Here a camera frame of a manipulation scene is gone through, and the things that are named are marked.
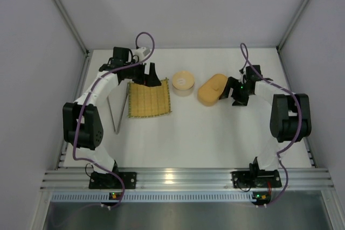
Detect beige oblong lunch box lid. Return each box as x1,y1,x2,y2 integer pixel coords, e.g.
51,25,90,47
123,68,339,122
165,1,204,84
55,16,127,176
197,74,227,97

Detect beige oblong lunch box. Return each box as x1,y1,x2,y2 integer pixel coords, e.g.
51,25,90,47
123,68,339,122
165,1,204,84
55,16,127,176
198,95,219,107

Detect round beige lid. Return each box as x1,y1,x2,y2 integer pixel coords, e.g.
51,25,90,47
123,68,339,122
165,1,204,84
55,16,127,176
172,71,195,90

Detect round metal bowl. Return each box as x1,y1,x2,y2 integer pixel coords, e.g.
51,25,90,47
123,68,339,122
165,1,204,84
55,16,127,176
172,78,195,96

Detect metal tongs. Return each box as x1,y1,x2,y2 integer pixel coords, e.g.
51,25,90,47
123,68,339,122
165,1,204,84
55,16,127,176
107,82,128,135

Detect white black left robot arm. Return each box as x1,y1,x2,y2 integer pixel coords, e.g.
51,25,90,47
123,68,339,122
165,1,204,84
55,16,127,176
63,47,161,179

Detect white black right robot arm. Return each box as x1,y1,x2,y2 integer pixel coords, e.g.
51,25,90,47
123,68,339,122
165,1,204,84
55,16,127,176
219,65,312,178

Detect woven bamboo tray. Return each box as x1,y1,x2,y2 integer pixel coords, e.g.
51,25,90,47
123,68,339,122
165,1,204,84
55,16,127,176
127,78,171,119

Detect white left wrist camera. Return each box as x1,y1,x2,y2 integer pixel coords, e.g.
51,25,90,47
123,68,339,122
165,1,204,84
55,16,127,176
133,47,150,60

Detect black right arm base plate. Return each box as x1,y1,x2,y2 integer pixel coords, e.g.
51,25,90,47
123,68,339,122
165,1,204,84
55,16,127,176
231,170,282,189

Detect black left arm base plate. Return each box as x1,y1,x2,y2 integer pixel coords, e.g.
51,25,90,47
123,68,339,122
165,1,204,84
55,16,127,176
88,172,137,190

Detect aluminium mounting rail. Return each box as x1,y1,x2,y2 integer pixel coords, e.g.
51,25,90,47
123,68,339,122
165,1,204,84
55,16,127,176
40,168,334,191

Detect left aluminium frame post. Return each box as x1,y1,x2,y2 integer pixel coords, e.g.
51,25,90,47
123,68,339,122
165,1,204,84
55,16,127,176
52,0,89,57

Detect aluminium frame post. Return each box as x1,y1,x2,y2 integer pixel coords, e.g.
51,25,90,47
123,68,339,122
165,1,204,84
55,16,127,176
276,0,311,54
52,0,89,57

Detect right aluminium frame post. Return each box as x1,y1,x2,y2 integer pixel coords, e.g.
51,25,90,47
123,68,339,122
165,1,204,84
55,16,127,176
276,0,311,54

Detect slotted grey cable duct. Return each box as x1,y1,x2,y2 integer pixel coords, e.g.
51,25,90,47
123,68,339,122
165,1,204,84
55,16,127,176
51,191,256,203

